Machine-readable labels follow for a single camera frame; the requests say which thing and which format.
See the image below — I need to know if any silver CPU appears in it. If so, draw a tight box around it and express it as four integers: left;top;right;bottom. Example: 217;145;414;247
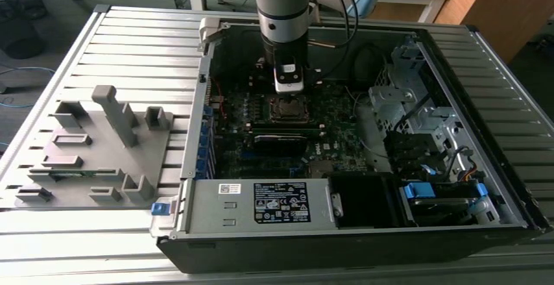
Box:
278;98;307;118

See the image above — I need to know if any metal socket cover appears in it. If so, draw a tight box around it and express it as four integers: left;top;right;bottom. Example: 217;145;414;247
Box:
269;95;317;123

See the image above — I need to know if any CPU socket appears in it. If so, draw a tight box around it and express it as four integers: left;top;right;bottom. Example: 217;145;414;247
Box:
267;93;318;125

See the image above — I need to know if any metal drive cage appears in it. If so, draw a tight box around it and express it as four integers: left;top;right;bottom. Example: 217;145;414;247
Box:
368;36;468;143

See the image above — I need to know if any green motherboard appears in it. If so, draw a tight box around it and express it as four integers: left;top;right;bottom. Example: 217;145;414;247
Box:
206;83;381;180

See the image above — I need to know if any black graphics card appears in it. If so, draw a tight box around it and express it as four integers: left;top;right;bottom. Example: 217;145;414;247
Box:
253;133;312;156

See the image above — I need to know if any brown chipset heatsink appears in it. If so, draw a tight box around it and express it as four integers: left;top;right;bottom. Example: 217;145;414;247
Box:
309;160;336;176

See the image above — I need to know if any blue disk carrier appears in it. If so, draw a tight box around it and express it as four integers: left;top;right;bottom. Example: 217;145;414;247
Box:
401;182;493;227

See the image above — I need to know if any grey power supply unit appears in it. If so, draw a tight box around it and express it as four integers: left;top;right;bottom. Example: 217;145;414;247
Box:
185;177;338;234

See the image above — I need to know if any wooden cabinet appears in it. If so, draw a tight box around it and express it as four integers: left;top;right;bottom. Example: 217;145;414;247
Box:
436;0;554;65

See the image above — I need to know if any grey parts rack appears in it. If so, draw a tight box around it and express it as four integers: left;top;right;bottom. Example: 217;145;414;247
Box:
14;84;175;208

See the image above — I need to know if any green RAM stick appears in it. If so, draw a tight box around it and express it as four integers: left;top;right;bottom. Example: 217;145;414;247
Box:
49;169;101;181

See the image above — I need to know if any black PC case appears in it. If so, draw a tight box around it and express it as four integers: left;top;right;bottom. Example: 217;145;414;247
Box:
155;17;553;275

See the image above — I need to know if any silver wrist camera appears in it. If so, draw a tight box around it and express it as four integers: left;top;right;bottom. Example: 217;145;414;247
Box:
273;58;305;95

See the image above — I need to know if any grey case release handle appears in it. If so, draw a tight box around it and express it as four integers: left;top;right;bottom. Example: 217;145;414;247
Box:
198;17;223;53

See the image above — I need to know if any thick black cable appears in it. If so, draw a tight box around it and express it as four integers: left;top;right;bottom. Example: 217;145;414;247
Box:
396;90;433;132

